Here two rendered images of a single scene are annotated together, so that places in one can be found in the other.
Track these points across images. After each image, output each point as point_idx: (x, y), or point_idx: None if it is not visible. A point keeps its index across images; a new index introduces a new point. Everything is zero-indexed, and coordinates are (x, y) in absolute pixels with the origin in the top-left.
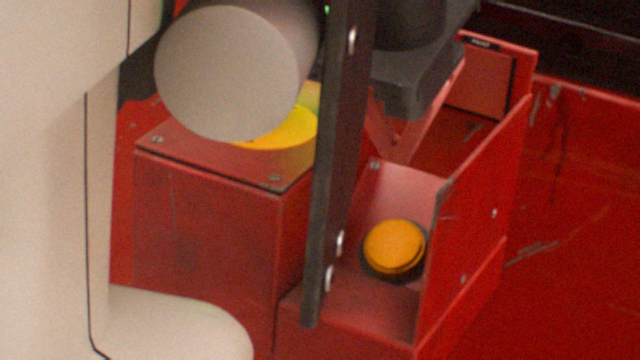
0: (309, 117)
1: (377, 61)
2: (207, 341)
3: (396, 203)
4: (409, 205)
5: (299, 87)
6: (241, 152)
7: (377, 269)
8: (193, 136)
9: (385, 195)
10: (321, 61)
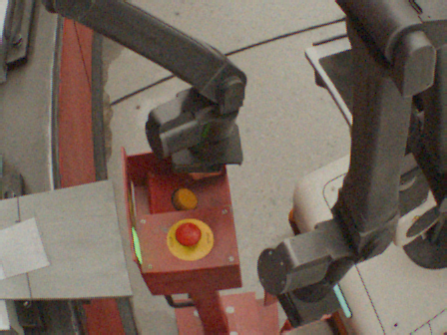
0: (173, 228)
1: (230, 138)
2: None
3: (167, 206)
4: (166, 201)
5: None
6: (217, 231)
7: (197, 202)
8: (219, 251)
9: (166, 210)
10: (241, 154)
